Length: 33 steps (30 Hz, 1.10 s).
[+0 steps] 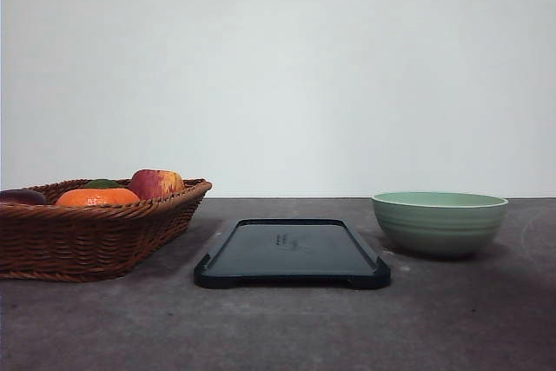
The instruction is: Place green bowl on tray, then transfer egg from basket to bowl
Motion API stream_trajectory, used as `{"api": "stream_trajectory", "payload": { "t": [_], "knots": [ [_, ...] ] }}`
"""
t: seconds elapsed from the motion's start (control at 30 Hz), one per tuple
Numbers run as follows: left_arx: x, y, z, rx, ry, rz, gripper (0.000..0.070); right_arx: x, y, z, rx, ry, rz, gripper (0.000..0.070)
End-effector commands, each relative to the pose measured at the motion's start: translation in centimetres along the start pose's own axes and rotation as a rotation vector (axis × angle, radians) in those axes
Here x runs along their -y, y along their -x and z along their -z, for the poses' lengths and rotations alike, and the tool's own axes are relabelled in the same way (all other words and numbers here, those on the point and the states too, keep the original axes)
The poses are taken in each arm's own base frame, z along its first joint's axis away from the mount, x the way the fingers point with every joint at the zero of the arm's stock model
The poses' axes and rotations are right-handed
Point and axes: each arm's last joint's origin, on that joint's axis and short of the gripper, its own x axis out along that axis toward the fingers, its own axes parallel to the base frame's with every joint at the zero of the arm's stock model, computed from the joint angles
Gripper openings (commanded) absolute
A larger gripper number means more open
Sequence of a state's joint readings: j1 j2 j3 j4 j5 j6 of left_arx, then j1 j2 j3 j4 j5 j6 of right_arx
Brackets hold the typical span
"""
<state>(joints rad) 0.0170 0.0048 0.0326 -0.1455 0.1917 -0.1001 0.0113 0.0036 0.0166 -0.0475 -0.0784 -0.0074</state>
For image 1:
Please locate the red yellow apple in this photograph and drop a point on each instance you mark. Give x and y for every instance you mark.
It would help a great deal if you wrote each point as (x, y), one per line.
(156, 183)

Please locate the dark rectangular tray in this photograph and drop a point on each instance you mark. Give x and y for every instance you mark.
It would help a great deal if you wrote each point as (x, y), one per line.
(292, 250)

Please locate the orange tangerine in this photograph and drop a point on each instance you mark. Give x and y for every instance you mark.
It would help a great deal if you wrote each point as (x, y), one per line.
(97, 196)

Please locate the green avocado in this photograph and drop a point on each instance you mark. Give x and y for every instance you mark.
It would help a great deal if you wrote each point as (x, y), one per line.
(102, 184)

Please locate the green ribbed bowl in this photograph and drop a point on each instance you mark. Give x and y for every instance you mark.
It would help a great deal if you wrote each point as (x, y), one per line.
(439, 223)

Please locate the dark purple fruit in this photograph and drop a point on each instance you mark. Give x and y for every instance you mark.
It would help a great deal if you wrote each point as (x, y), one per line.
(28, 196)

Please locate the brown wicker basket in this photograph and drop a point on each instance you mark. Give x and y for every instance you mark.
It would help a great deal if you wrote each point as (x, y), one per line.
(48, 241)

